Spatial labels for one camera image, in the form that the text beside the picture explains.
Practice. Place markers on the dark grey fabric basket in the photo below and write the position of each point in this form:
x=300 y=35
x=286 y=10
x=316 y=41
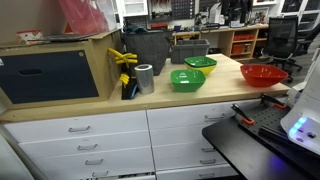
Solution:
x=148 y=50

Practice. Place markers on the cardboard box with dark panel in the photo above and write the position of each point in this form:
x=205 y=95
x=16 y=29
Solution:
x=50 y=75

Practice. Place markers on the grey plastic bin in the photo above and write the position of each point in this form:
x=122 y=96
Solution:
x=189 y=52

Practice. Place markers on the black orange bar clamp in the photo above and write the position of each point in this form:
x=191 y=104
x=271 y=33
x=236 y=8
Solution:
x=242 y=114
x=272 y=101

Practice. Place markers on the white drawer cabinet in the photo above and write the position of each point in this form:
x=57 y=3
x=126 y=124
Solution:
x=110 y=143

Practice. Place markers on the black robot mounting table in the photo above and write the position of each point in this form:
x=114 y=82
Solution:
x=240 y=150

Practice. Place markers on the black office chair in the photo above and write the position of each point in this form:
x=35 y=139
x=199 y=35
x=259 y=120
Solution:
x=283 y=36

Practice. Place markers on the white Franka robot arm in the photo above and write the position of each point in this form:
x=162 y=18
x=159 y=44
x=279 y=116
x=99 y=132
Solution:
x=308 y=110

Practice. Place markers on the large yellow clamp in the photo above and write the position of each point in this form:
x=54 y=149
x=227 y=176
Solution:
x=124 y=57

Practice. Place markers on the green plastic bowl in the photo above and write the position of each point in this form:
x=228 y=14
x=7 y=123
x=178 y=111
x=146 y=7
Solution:
x=200 y=61
x=187 y=80

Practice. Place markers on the red plastic bowl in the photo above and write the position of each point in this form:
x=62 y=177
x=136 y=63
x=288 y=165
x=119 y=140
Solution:
x=262 y=75

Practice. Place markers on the wooden shelving desk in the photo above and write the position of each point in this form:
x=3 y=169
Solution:
x=226 y=38

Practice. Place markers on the red white small box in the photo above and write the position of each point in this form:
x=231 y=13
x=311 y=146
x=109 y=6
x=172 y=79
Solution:
x=29 y=36

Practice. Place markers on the teal cloth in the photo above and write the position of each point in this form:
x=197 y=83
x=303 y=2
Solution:
x=135 y=29

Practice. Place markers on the small yellow clamp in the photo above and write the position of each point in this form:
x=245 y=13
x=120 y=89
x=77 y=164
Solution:
x=124 y=79

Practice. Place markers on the yellow plastic bowl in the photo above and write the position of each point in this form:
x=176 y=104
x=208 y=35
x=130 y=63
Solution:
x=204 y=70

